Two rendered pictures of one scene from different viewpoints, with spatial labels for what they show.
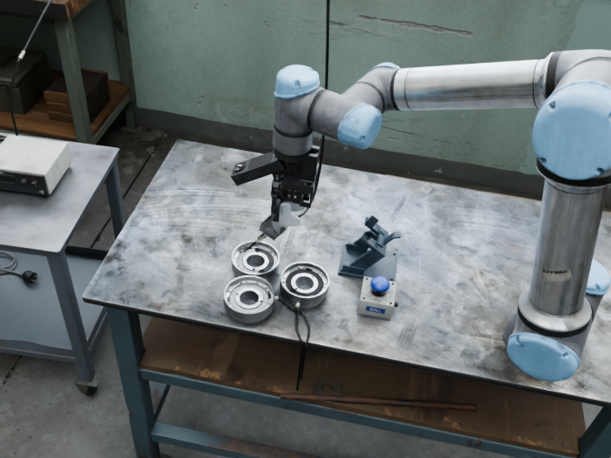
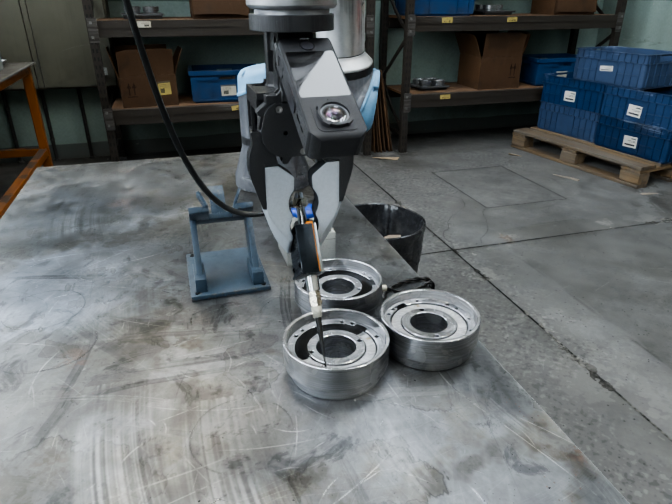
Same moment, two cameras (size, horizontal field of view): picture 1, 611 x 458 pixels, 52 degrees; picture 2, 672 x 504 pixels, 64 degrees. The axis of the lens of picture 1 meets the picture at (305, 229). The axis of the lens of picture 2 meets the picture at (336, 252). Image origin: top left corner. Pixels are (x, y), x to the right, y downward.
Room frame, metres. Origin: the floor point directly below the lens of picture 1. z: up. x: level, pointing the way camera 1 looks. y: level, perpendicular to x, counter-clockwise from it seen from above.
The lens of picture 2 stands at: (1.14, 0.51, 1.14)
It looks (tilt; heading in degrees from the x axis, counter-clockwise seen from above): 26 degrees down; 247
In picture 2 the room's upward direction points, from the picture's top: straight up
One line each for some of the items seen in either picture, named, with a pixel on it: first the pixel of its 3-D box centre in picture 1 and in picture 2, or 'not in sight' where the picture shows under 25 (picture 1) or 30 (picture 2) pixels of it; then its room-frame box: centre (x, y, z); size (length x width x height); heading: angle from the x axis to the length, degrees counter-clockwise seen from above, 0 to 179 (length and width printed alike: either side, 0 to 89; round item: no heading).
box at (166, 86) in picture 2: not in sight; (147, 75); (0.82, -3.62, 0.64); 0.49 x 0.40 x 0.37; 179
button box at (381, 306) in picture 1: (379, 298); (305, 237); (0.90, -0.17, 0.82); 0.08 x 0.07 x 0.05; 84
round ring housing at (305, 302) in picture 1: (304, 285); (338, 292); (0.92, -0.01, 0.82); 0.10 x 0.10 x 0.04
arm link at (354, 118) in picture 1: (349, 115); not in sight; (0.95, -0.06, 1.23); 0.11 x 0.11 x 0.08; 63
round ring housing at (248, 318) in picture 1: (248, 300); (428, 329); (0.86, 0.10, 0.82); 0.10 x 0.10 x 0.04
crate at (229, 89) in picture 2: not in sight; (226, 82); (0.28, -3.59, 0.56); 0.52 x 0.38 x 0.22; 171
